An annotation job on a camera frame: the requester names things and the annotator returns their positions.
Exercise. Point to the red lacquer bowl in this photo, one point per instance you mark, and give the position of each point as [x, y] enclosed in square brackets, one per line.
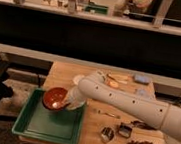
[53, 99]

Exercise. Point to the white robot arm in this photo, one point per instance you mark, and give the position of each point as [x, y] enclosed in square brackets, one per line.
[159, 115]

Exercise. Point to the green plastic tray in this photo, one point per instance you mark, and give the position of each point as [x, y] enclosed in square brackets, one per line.
[35, 121]

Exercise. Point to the white paper cup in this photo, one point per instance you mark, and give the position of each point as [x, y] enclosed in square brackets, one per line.
[77, 79]

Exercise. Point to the orange round fruit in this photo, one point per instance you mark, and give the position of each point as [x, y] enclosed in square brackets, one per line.
[113, 84]

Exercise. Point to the wooden spatula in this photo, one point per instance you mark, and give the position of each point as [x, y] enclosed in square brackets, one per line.
[119, 78]

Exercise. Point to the metal fork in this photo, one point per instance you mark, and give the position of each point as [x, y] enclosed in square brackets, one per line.
[106, 113]

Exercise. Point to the blue scrub sponge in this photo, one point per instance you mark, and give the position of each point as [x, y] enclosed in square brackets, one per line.
[142, 92]

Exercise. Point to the small metal cup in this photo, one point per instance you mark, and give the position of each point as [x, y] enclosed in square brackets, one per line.
[107, 134]

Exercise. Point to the green box in background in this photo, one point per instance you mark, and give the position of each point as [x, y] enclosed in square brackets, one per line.
[98, 9]

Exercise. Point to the black handled peeler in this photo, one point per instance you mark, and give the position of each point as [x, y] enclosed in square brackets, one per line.
[142, 125]

